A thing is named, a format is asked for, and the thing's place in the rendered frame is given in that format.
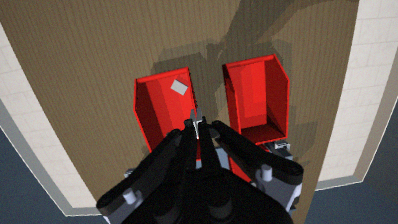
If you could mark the red open-front bin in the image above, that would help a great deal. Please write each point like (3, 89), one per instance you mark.
(263, 98)
(158, 108)
(235, 169)

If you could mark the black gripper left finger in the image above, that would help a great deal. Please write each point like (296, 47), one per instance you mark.
(120, 201)

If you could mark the grey metal shelf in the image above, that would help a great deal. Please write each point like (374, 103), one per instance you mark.
(276, 148)

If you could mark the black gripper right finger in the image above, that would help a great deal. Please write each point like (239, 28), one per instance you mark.
(278, 177)

